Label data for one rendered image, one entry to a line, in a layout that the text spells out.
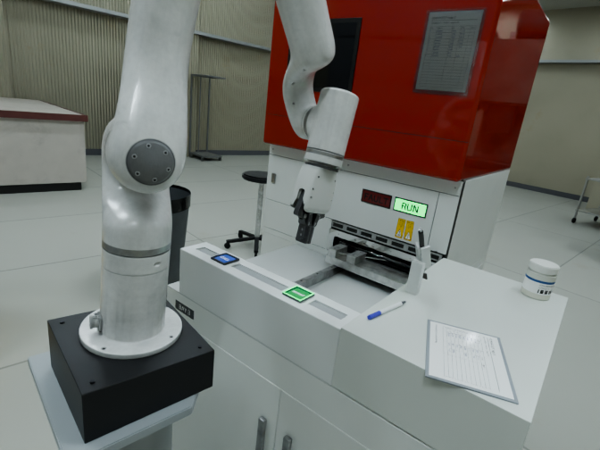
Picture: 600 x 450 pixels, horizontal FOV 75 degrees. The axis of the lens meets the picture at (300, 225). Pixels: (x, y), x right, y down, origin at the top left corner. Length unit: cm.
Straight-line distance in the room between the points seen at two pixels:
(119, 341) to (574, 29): 1131
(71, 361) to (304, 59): 68
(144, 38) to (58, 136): 502
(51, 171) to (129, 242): 502
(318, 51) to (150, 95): 32
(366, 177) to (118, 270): 95
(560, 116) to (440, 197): 1001
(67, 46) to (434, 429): 826
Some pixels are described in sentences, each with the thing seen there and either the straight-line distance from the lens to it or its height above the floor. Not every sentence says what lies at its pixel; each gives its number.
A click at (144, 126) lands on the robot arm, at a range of 64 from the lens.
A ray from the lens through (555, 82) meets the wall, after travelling 1141.
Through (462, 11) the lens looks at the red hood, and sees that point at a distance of 131.
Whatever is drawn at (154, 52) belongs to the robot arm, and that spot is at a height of 144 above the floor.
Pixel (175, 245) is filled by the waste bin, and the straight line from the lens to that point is 277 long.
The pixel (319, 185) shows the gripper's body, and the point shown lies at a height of 123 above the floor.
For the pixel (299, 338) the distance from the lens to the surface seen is 91.
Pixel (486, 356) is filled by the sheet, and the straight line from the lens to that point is 87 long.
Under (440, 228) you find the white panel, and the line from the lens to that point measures 134.
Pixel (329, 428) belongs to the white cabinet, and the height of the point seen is 72.
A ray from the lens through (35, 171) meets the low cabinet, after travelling 570.
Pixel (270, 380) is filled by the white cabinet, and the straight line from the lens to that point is 104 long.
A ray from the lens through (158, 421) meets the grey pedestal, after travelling 82.
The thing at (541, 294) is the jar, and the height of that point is 98.
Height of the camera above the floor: 139
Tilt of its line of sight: 17 degrees down
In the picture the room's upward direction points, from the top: 7 degrees clockwise
